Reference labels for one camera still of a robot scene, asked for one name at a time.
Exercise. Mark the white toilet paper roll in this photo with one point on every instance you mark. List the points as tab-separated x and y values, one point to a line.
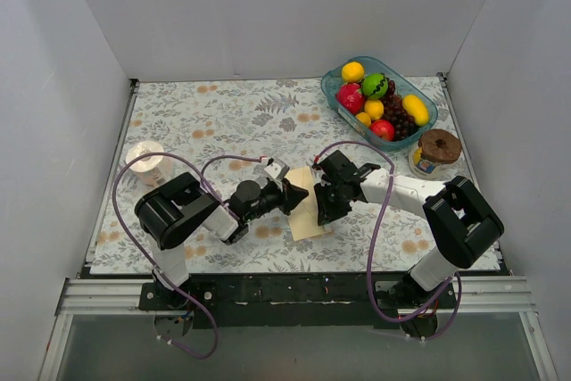
152	170

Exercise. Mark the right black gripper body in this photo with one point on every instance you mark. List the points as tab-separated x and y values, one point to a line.
330	198

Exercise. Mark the small yellow lemon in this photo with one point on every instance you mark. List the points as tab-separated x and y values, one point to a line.
375	109

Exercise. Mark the red apple toy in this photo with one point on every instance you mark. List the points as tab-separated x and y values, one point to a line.
383	129

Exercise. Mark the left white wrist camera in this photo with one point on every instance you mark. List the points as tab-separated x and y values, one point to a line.
276	170

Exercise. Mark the teal plastic fruit basket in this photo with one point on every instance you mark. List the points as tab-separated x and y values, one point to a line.
332	81

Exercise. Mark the floral patterned table mat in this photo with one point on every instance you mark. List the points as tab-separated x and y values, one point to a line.
226	126

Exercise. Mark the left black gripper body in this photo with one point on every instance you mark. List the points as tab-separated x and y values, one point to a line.
285	197

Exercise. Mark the white labelled jar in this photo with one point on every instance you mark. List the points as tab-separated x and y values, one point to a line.
423	168

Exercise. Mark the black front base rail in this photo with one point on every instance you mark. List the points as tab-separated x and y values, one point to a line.
286	300

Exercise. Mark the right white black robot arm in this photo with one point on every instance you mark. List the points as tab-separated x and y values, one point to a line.
463	224

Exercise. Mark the beige paper envelope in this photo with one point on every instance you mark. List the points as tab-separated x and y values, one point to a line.
303	220

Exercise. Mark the yellow mango toy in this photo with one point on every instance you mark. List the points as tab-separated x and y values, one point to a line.
415	107

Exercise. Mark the yellow orange fruit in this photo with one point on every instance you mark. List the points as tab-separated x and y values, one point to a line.
352	72

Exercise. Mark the green watermelon toy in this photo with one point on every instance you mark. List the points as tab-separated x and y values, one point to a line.
374	86

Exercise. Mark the red strawberry toy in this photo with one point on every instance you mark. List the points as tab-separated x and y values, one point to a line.
350	97

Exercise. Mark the small orange lemon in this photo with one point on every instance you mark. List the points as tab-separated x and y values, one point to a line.
364	118

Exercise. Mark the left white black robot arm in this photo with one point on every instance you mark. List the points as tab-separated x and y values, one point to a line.
170	214

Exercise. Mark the dark purple grapes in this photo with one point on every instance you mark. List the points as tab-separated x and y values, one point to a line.
403	123

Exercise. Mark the aluminium frame profile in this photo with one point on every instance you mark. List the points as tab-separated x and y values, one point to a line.
99	297

